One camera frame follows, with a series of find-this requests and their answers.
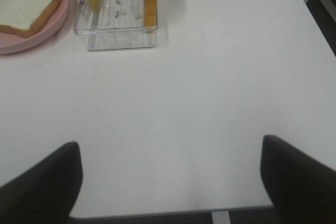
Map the clear plastic right tray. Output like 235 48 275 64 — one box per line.
73 0 158 51

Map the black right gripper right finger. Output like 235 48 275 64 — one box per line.
260 135 335 223

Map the pink plate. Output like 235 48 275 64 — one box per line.
1 0 69 55

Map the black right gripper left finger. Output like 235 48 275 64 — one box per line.
1 142 83 223

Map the dark chair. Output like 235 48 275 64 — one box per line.
307 0 335 55

